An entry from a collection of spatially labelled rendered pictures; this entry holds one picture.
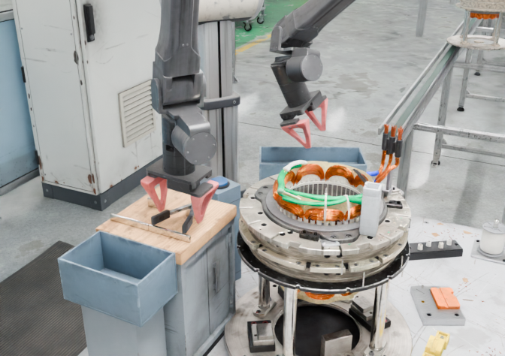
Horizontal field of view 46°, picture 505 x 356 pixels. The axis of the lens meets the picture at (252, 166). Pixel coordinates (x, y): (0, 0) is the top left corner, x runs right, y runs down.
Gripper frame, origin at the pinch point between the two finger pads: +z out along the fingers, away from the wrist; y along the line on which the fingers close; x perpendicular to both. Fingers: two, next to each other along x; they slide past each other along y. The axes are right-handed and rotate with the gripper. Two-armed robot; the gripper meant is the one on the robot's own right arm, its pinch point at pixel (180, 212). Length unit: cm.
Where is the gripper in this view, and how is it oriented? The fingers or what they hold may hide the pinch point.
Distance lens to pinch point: 111.2
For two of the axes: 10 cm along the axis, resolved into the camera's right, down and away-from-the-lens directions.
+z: -0.3, 8.9, 4.5
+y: 8.9, 2.3, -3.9
